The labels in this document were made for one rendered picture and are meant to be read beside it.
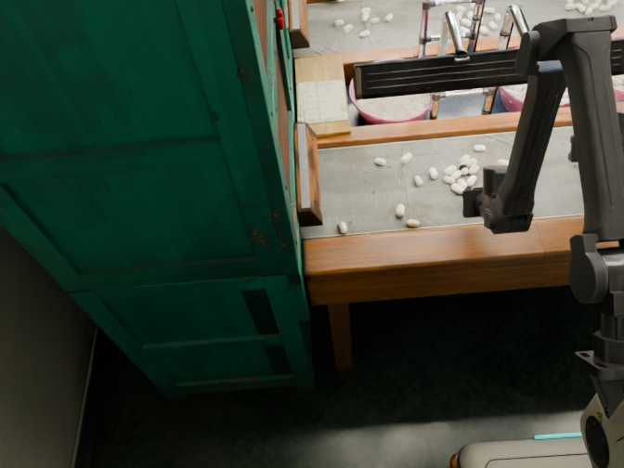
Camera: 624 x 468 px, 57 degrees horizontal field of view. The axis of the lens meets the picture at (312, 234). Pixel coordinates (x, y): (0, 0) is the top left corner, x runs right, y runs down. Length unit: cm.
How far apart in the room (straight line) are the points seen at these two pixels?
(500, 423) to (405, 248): 87
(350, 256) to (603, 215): 69
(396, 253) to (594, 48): 69
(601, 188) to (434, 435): 132
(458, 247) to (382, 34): 86
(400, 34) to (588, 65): 115
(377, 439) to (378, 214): 84
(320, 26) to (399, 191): 75
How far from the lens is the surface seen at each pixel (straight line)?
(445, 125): 169
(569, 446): 184
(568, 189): 164
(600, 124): 92
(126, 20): 84
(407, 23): 206
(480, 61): 138
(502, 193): 120
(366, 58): 189
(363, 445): 203
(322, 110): 171
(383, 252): 142
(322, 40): 201
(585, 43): 95
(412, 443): 204
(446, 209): 153
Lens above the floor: 198
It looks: 57 degrees down
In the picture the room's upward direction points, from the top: 8 degrees counter-clockwise
